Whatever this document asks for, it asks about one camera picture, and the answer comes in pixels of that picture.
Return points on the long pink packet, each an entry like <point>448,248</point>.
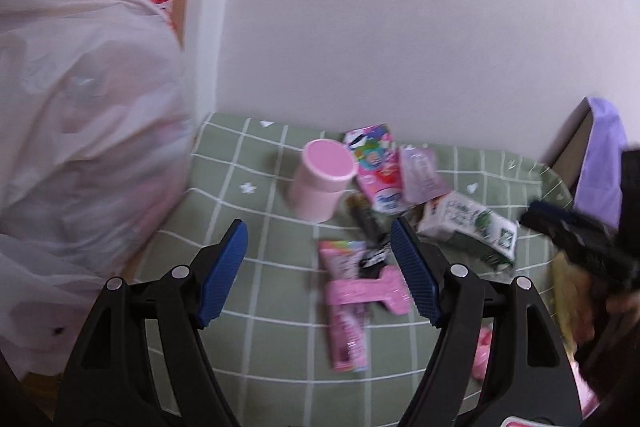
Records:
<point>345,342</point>

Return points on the pink cup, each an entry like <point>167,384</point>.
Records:
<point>320,182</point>

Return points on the green checked tablecloth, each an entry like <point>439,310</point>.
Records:
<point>280,357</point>

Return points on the black white wrapper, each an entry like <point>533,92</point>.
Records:
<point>375,259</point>

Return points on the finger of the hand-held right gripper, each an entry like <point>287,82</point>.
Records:
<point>631,187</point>
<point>565,232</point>

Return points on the purple cloth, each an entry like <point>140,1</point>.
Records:
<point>600,167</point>

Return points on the pink printed plastic wrapper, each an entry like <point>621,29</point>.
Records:
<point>385,292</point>

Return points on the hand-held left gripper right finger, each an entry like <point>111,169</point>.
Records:
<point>415,272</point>

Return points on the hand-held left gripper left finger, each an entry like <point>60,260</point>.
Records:
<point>222,277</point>

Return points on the pink printed carton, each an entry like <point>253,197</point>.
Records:
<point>380,177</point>

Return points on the white green tissue packet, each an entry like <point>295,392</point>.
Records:
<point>465,222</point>

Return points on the white plastic bag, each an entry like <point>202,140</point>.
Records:
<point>75,107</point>

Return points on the pink caterpillar toy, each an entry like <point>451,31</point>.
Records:
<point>482,352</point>

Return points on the purple packet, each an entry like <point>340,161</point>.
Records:
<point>422,174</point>

